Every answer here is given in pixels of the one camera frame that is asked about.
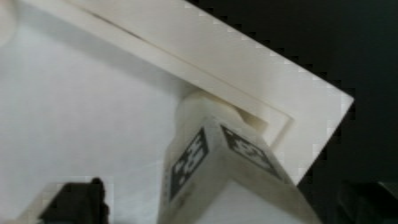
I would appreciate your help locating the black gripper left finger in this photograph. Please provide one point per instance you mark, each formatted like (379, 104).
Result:
(77, 206)

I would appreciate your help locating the white square tabletop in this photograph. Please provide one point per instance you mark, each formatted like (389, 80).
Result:
(87, 104)

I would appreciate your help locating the white table leg with tag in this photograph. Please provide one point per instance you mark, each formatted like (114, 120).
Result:
(226, 186)

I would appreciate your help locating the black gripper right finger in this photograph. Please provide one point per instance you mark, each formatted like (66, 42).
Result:
(366, 203)

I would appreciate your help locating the white U-shaped fence wall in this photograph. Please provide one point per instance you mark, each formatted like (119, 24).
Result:
(260, 81)

